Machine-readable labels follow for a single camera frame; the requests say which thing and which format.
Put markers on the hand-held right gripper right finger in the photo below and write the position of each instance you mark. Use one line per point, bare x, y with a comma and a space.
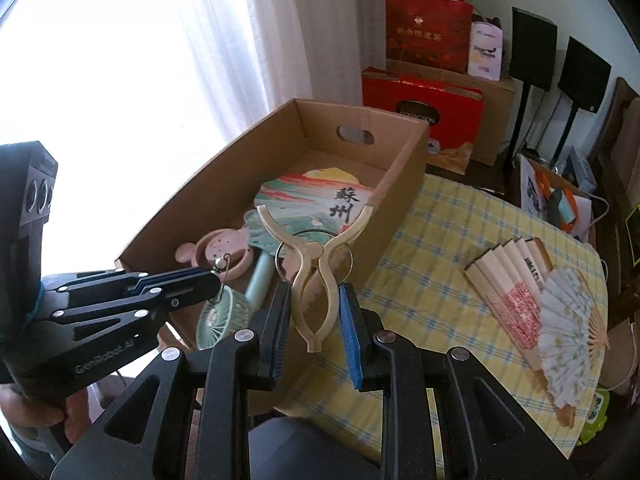
350, 340

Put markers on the white tissue pack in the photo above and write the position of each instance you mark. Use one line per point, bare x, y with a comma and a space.
485, 52

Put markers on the brown cardboard box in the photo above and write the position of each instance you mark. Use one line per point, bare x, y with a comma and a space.
350, 200

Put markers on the cream plastic fan stand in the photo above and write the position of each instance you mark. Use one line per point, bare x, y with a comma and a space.
312, 280

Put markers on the white floral folding fan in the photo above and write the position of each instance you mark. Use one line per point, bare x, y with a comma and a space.
570, 340

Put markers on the white sheer curtain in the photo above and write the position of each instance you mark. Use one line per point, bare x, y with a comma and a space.
280, 35

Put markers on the round painted hand fan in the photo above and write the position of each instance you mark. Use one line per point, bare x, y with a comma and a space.
310, 195

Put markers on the person's left hand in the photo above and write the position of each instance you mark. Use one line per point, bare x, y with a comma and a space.
35, 412

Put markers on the wooden-guard folding fan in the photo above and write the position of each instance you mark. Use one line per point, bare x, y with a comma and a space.
505, 290

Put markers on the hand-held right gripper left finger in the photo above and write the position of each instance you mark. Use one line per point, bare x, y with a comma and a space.
277, 335

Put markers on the small metal bells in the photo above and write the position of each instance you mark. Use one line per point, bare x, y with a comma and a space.
221, 266

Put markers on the yellow plaid tablecloth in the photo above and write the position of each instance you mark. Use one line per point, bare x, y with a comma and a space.
425, 285

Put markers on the brown wooden-frame sofa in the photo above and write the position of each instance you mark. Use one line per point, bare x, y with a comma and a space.
620, 160

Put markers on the red chocolate gift box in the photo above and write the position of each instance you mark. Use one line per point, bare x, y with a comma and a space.
450, 110

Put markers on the large brown cardboard carton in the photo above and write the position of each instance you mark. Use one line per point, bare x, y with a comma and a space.
500, 110

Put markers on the red paper gift bag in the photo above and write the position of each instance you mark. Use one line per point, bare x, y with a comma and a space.
425, 30

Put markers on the white paper bag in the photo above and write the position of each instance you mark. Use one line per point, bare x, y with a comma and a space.
535, 190

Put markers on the black speaker stand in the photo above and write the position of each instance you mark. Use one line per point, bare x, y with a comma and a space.
517, 125
565, 130

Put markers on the green handheld electric fan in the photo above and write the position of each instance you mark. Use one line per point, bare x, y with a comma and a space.
222, 320

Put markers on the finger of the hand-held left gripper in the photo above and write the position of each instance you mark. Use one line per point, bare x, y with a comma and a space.
150, 280
150, 305

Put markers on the grey appliance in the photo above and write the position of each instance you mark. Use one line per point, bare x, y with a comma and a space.
580, 170

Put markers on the pink handheld electric fan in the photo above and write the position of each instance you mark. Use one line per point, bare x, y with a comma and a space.
220, 247

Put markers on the black loudspeaker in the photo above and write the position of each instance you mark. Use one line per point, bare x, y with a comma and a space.
582, 75
532, 50

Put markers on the green plastic toy case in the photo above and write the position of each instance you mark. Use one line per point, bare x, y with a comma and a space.
595, 415

